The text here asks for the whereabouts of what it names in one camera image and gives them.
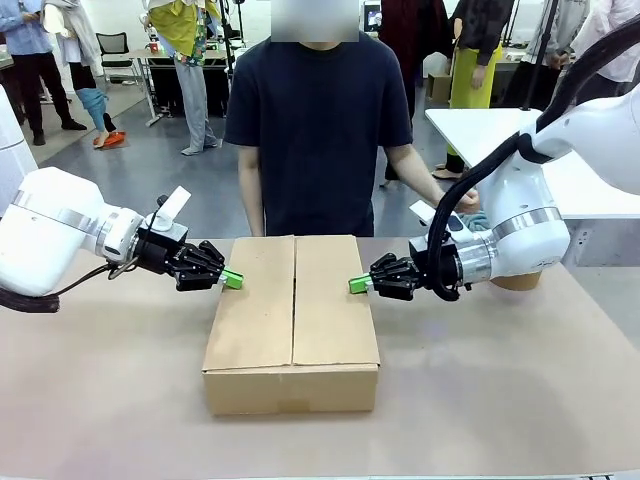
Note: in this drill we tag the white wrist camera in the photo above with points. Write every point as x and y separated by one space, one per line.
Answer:
170 232
457 224

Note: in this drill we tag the white side table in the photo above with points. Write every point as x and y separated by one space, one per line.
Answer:
480 130

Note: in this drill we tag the person's left forearm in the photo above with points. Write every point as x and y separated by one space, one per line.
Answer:
415 175

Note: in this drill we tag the desk with dark panel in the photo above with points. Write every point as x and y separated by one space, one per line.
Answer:
165 82

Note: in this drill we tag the black mesh office chair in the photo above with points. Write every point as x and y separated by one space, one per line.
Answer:
112 45

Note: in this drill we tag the figure in dark red coat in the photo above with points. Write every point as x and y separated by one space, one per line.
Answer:
415 35

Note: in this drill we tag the computer monitor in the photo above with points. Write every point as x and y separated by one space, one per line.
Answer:
374 17

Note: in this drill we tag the person in black t-shirt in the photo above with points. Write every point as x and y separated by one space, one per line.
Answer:
315 125

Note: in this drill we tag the black slanted stand pole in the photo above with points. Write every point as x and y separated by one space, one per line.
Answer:
540 60

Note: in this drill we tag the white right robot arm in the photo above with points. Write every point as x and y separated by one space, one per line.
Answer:
520 200

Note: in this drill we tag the brown packing tape roll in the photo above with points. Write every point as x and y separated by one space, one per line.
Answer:
520 282

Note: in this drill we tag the person in grey hoodie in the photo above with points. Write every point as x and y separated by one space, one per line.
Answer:
560 25

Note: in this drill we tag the teal cloth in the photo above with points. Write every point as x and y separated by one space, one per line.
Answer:
475 222

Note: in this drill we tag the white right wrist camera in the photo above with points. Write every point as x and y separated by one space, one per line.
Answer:
457 224

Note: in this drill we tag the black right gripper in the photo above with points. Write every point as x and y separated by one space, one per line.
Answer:
440 270

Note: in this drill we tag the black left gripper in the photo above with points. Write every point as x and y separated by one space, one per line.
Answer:
160 255

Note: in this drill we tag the small cardboard box on floor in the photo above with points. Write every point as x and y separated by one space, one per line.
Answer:
439 87

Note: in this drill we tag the black tripod pole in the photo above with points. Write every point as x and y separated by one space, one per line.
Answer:
230 30

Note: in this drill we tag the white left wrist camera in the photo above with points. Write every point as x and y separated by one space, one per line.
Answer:
170 232

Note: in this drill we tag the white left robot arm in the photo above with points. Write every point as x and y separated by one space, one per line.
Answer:
50 225

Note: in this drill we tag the red cup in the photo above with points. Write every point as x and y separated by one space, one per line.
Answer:
154 48

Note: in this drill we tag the large cardboard box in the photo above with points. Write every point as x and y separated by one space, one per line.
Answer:
290 325

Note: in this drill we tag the figure in yellow apron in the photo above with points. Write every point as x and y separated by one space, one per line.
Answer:
472 75

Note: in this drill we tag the person's right forearm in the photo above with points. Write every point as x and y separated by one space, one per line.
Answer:
251 200

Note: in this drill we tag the person in pale pink shirt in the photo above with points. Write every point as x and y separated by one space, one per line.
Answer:
620 45

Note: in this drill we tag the person's left hand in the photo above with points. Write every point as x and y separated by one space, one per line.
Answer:
462 202

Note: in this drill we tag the person in light blue shirt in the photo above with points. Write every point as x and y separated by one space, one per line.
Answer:
30 40

